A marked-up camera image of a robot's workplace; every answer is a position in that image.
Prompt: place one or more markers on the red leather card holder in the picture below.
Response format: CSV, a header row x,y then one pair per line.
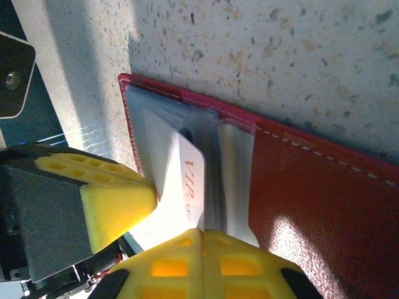
x,y
311,202

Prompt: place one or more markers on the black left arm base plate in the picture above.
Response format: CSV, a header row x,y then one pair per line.
x,y
12,62

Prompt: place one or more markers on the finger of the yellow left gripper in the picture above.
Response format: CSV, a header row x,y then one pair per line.
x,y
115,208

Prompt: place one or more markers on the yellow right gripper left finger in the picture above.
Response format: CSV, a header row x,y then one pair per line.
x,y
168,274

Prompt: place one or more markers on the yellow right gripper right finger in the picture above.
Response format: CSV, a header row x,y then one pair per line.
x,y
243,274

